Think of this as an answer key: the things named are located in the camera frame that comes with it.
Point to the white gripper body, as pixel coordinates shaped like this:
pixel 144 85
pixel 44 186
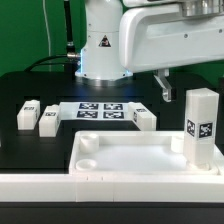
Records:
pixel 161 34

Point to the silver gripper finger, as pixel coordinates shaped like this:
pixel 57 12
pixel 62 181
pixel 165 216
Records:
pixel 161 76

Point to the white desk top tray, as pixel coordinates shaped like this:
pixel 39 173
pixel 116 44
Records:
pixel 136 152

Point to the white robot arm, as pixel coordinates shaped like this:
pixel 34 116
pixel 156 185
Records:
pixel 100 57

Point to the white fiducial marker plate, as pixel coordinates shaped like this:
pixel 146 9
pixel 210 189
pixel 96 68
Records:
pixel 97 111

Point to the white L-shaped obstacle fence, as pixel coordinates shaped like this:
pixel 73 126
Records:
pixel 113 188

